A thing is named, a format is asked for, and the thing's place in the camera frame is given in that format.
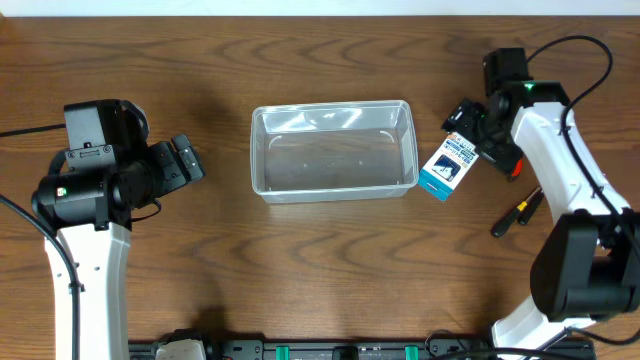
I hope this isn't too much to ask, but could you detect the teal white screwdriver set box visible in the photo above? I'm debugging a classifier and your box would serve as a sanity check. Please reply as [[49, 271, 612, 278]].
[[418, 132, 479, 202]]

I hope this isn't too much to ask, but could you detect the black yellow handled screwdriver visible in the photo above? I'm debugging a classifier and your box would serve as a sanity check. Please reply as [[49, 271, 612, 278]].
[[490, 187, 542, 238]]

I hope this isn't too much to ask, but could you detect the clear plastic container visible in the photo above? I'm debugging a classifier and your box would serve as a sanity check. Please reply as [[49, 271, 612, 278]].
[[250, 100, 420, 204]]

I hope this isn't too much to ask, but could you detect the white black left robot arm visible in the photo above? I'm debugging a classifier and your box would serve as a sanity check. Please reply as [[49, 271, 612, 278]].
[[32, 99, 205, 359]]

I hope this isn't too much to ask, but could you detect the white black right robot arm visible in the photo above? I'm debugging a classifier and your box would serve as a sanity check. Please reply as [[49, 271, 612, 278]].
[[443, 48, 639, 355]]

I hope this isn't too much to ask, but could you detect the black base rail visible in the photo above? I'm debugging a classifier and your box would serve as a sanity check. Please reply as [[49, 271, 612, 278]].
[[127, 327, 596, 360]]

